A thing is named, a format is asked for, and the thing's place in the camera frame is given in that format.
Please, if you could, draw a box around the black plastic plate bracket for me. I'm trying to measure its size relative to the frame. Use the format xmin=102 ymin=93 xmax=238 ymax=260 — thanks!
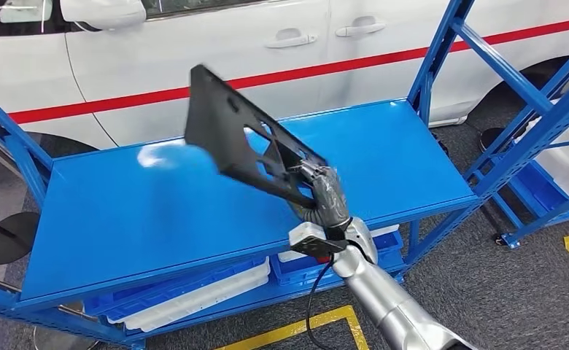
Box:
xmin=184 ymin=63 xmax=329 ymax=209

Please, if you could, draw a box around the blue metal shelf rack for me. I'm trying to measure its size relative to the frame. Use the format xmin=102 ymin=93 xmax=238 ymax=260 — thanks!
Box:
xmin=0 ymin=0 xmax=569 ymax=350

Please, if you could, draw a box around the blue plastic bin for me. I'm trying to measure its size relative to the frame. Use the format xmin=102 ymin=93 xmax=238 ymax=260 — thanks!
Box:
xmin=83 ymin=256 xmax=268 ymax=317
xmin=270 ymin=230 xmax=406 ymax=287

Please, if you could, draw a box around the white car with red stripe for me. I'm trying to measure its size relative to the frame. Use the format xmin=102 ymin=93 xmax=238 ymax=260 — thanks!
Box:
xmin=0 ymin=0 xmax=569 ymax=151

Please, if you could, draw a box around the black round stand base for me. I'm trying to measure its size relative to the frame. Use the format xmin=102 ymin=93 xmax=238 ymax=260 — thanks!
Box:
xmin=479 ymin=126 xmax=527 ymax=155
xmin=0 ymin=211 xmax=42 ymax=265

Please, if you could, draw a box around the blue rack with casters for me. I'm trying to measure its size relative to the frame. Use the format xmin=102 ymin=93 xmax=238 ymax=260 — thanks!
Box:
xmin=473 ymin=137 xmax=569 ymax=249

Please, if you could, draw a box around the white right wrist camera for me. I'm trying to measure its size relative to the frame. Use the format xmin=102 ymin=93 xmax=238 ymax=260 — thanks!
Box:
xmin=288 ymin=221 xmax=348 ymax=258

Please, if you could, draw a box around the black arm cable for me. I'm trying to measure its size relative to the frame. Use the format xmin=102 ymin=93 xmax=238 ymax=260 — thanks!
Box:
xmin=306 ymin=253 xmax=336 ymax=350

